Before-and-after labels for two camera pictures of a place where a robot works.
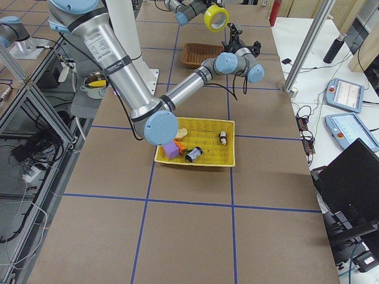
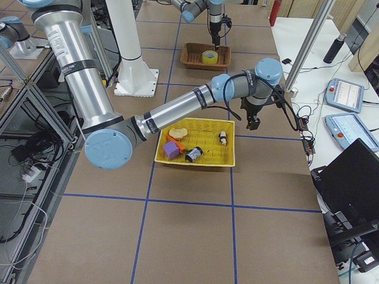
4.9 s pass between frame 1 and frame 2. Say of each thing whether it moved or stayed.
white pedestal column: stayed
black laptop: stayed
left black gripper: moved
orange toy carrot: stayed
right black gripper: moved
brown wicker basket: stayed
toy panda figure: stayed
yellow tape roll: moved
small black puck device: stayed
